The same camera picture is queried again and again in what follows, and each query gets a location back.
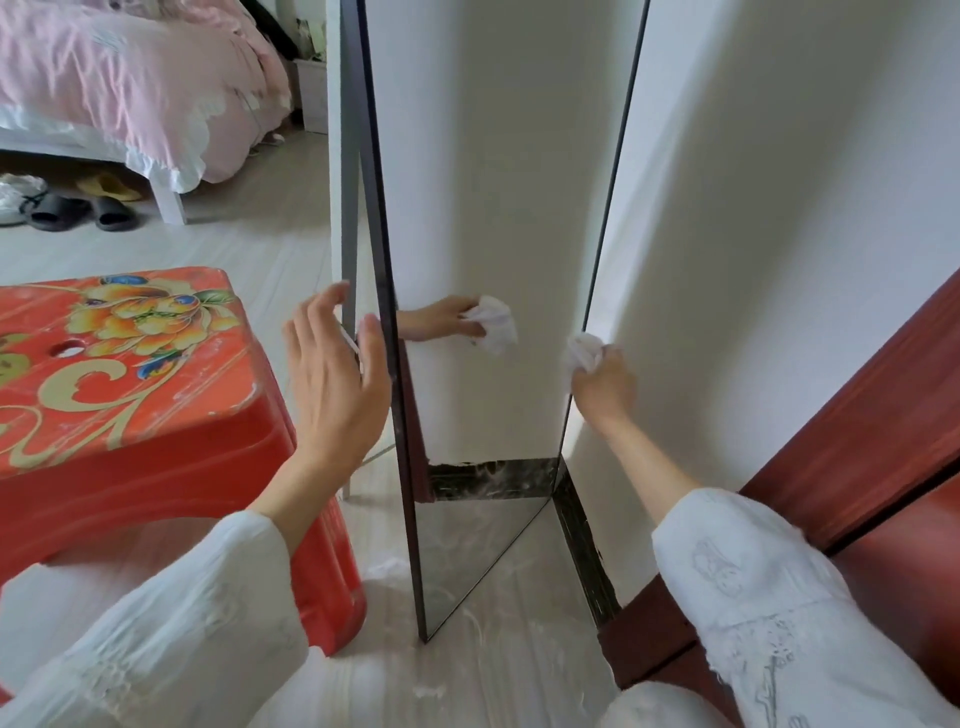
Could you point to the person's left hand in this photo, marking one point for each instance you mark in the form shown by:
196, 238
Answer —
337, 397

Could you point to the person's right hand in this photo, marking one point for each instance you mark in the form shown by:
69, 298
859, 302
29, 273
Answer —
607, 394

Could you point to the white wiping cloth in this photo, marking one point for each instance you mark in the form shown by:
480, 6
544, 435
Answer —
583, 351

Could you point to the black-framed mirror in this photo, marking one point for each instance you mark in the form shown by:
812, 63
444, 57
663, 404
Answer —
487, 187

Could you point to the person's left forearm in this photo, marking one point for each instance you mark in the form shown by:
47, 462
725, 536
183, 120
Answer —
172, 630

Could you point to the person's right forearm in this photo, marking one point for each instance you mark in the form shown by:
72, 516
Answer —
750, 600

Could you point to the dark marble skirting board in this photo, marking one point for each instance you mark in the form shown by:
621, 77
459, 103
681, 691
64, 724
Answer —
585, 547

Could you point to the red floral plastic stool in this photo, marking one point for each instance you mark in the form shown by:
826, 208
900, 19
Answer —
112, 420

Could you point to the black slipper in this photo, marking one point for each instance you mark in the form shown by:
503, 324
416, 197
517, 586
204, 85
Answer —
115, 216
56, 214

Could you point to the white nightstand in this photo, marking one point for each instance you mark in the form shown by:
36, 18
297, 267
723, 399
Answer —
313, 94

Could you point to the yellow slippers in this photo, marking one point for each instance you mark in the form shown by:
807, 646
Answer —
109, 186

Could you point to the white sneaker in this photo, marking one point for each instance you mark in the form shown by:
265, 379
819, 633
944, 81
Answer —
16, 199

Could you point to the black garment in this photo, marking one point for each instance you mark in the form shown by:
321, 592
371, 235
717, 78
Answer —
266, 19

